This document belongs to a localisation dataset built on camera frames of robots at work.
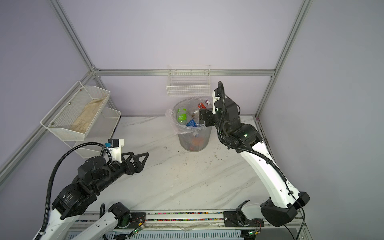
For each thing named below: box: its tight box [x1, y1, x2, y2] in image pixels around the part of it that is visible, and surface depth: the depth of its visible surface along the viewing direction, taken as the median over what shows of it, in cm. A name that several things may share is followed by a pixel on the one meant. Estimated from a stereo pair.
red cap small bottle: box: [198, 102, 207, 110], surface depth 89 cm
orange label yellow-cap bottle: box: [189, 131, 205, 152], surface depth 95 cm
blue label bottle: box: [186, 119, 198, 128], surface depth 90 cm
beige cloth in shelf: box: [70, 97, 106, 134], surface depth 80 cm
